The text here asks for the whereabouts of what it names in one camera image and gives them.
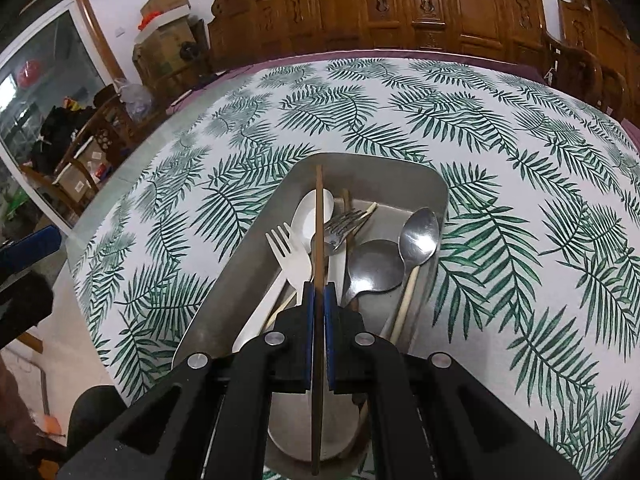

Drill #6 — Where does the leaf-print tablecloth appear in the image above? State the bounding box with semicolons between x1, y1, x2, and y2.
71;56;640;480

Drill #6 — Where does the white plastic fork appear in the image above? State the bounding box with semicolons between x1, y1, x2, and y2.
232;223;313;355

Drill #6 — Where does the metal tray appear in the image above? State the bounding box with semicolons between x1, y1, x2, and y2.
171;152;449;480

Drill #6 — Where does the clear plastic bag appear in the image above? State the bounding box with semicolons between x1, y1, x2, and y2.
116;79;157;122

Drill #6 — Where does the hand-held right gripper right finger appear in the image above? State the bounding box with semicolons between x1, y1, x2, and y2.
323;282;584;480

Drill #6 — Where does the brown chopstick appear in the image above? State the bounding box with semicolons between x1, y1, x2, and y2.
341;188;362;312
309;165;325;477

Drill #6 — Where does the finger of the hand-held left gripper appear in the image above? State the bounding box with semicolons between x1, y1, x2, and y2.
0;271;54;349
0;225;63;282

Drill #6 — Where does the stack of cardboard boxes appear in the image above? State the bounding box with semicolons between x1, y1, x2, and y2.
131;0;212;88

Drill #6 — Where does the large metal spoon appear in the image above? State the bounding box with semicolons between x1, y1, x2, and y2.
341;239;405;312

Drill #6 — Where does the wooden chair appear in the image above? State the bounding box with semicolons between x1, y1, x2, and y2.
20;85;168;217

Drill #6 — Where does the dark round object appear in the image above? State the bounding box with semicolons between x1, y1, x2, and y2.
66;385;132;462

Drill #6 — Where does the carved wooden bench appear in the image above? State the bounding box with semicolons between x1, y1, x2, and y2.
206;0;551;70

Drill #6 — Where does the metal fork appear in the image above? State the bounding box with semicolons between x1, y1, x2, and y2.
322;208;372;272

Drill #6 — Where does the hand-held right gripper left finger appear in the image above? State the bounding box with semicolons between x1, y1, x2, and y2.
57;281;316;480

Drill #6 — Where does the white plastic spoon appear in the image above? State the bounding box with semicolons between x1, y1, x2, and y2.
290;188;347;293

